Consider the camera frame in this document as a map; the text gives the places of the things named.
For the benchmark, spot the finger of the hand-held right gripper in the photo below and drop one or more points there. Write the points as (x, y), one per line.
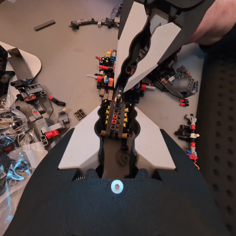
(127, 46)
(162, 42)

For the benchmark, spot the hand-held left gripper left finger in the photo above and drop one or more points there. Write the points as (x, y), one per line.
(81, 147)

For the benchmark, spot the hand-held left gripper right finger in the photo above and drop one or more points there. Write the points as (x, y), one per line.
(154, 147)

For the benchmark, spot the long black curved lego assembly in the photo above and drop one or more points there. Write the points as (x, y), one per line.
(164, 84)

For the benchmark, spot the lego car chassis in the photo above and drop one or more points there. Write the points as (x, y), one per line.
(106, 92)

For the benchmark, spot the dark grey curved lego panel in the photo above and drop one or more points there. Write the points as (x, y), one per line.
(20, 66)

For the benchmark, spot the person's right forearm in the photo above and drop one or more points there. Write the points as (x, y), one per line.
(221, 44)

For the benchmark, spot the grey black lego fender assembly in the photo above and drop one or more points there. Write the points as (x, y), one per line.
(112, 20)

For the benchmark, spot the small black lego piece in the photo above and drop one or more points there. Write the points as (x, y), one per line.
(79, 114)

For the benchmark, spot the small grey lego connector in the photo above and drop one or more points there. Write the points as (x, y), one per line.
(63, 118)

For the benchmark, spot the black lego axle assembly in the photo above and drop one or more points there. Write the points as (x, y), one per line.
(186, 132)

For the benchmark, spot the grey lego block red pins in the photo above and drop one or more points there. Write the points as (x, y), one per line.
(183, 71)

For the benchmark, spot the small blue red lego piece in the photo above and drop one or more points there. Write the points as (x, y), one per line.
(192, 156)

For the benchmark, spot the black lego connector red axle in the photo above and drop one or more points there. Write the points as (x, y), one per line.
(58, 101)

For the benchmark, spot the black lego connector two red pins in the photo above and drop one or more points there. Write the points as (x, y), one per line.
(185, 102)

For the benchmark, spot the grey lego assembly red axles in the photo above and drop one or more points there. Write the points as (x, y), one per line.
(40, 103)

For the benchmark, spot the clear bag of lego parts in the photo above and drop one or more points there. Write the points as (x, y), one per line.
(14, 147)

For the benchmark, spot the dark grey flat lego tile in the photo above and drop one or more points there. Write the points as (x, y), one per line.
(44, 25)

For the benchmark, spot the person's right hand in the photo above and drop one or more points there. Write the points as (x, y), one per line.
(217, 20)

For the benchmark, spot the white lamp base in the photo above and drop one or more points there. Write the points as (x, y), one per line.
(35, 62)

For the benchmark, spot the grey square lego frame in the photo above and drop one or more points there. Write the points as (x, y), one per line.
(193, 85)

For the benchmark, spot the black lego frame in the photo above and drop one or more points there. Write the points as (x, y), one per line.
(3, 64)

